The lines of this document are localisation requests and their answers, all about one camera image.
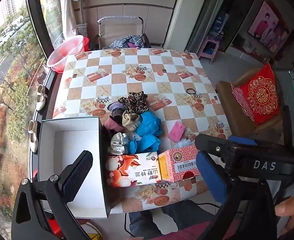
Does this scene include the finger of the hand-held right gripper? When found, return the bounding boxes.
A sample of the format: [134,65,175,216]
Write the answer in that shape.
[228,135,258,146]
[194,133,237,156]

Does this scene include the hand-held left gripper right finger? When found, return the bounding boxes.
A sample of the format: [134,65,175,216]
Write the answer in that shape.
[196,151,278,240]

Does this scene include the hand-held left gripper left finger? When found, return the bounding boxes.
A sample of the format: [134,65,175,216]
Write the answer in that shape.
[11,150,93,240]

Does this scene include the light blue fluffy scrunchie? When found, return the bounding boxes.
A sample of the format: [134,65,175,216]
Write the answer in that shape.
[173,134,198,148]

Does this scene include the white cardboard box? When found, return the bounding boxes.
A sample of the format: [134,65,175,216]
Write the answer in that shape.
[38,116,111,220]

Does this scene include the pink sponge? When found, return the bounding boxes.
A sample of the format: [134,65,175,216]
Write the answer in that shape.
[167,121,186,143]

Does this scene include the blue cloth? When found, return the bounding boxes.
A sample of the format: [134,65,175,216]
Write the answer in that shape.
[136,111,162,138]
[129,134,162,153]

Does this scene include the purple knitted scrunchie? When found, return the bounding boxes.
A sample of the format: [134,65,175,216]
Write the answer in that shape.
[107,102,128,117]

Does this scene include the leopard print scrunchie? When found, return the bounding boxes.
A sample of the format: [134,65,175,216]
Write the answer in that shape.
[118,91,149,115]

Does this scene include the brown armchair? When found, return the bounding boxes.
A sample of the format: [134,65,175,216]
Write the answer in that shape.
[215,67,285,138]

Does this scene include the pink patterned carton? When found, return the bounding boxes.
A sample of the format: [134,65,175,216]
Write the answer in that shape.
[158,144,202,183]

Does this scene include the red checkered cloth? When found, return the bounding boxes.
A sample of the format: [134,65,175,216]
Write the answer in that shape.
[230,83,255,127]

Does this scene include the red embroidered cushion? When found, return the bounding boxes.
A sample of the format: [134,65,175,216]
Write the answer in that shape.
[239,63,282,125]

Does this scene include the silver polka dot scrunchie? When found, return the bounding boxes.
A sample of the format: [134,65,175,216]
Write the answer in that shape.
[110,132,131,155]

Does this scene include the orange floral tissue pack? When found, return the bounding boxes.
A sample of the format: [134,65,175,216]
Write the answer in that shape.
[105,151,163,188]

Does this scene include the beige shoe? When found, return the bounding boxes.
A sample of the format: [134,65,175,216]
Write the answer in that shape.
[28,120,39,154]
[36,84,47,111]

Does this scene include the red plastic stool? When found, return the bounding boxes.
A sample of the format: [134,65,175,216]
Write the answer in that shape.
[46,217,70,240]

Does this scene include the yellow plastic bag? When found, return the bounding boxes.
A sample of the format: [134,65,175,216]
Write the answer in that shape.
[87,231,104,240]

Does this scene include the person's blue jeans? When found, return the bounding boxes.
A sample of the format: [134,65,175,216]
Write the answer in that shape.
[128,200,214,238]

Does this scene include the checkered tablecloth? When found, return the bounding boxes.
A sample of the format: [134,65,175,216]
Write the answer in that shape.
[52,48,233,215]

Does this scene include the pink plastic stool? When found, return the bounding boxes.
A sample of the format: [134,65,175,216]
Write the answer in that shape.
[196,36,220,65]

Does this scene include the blue bag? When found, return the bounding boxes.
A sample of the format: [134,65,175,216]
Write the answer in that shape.
[210,12,229,37]

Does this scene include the pink plastic basin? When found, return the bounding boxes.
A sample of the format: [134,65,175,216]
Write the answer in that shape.
[46,35,85,74]

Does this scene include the plaid clothing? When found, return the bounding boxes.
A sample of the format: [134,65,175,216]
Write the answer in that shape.
[109,35,145,49]

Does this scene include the folding chair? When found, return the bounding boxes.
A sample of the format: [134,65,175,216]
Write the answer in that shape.
[97,16,144,50]

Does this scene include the beige cabinet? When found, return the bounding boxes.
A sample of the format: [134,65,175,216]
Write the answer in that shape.
[82,0,180,48]

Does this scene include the white curtain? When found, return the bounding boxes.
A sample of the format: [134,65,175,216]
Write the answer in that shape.
[59,0,79,40]

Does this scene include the black cable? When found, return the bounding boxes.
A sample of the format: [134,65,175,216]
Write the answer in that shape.
[123,211,138,238]

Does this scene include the wall poster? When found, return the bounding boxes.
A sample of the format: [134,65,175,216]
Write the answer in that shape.
[247,0,290,53]

